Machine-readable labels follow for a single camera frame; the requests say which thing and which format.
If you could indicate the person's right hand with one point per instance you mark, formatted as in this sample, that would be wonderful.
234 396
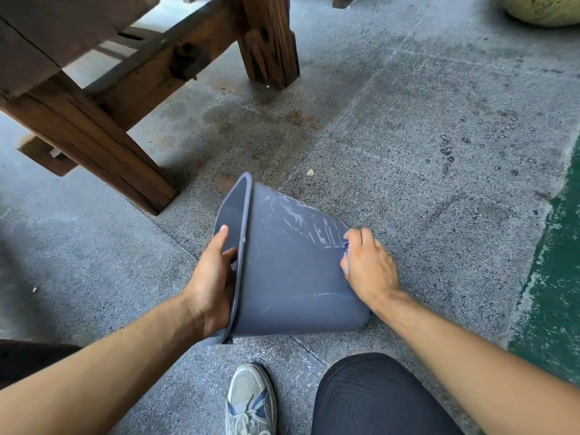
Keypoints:
371 271

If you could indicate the person's left hand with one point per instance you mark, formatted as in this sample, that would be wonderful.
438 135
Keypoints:
209 285

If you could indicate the person's left thumb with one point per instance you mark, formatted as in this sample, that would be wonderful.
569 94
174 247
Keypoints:
219 242

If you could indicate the person's right thumb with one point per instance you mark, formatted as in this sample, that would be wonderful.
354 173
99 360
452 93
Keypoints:
345 266

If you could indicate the small blue scrubbing pad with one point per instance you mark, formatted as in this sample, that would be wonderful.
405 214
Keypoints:
345 246

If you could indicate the grey-blue plastic bucket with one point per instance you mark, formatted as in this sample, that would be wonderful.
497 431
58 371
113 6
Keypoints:
290 276

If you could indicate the person's right forearm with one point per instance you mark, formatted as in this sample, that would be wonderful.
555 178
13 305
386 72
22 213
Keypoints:
471 371

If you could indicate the person's left forearm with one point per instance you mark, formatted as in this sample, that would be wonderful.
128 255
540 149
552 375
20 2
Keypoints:
99 380

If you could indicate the person's black trouser leg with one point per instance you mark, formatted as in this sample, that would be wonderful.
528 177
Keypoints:
380 398

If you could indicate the white and blue sneaker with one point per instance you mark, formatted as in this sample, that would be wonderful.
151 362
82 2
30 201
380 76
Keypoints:
249 403

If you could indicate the brown wooden table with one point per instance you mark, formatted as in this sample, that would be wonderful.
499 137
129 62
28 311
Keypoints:
90 126

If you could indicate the pale stone pot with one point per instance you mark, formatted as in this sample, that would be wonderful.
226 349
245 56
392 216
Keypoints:
543 8

